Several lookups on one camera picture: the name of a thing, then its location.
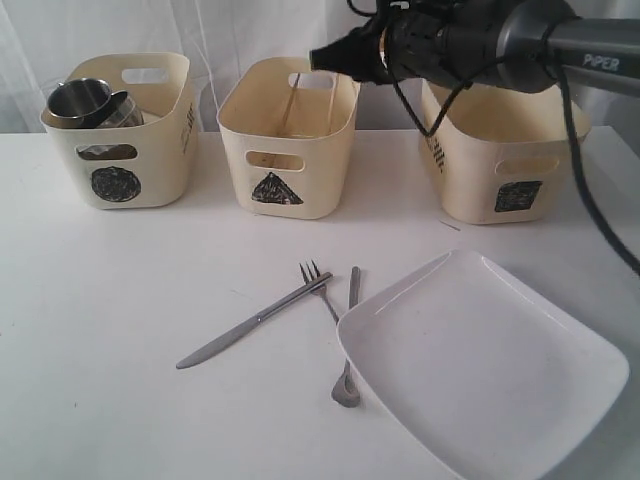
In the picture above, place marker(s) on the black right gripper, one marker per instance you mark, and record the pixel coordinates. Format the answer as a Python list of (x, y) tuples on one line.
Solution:
[(412, 49)]

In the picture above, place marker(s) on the steel mug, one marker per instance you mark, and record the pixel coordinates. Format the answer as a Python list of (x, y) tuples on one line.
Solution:
[(121, 111), (78, 99)]

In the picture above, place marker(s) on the steel fork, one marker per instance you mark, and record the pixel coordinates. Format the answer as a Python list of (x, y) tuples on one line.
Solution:
[(310, 271)]

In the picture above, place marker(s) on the steel bowl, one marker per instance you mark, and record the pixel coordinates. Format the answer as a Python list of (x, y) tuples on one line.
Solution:
[(107, 152)]

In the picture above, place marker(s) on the steel knife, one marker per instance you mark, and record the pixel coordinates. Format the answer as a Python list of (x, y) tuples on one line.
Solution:
[(235, 334)]

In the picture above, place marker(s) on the steel spoon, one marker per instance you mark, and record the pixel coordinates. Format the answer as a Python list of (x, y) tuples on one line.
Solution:
[(345, 391)]

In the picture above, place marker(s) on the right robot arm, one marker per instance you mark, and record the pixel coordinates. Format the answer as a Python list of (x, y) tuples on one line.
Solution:
[(517, 45)]

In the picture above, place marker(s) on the cream bin with triangle mark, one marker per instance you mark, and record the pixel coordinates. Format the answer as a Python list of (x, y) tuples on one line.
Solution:
[(301, 173)]

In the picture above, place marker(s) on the cream bin with square mark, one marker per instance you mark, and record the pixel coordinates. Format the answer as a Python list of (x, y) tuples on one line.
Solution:
[(499, 156)]

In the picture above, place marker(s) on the cream bin with circle mark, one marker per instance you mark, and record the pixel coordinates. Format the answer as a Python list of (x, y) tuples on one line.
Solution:
[(166, 143)]

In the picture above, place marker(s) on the white curtain backdrop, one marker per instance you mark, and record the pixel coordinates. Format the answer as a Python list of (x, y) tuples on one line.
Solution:
[(43, 41)]

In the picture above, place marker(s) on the white square plate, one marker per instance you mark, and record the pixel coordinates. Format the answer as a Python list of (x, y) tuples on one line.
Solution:
[(494, 380)]

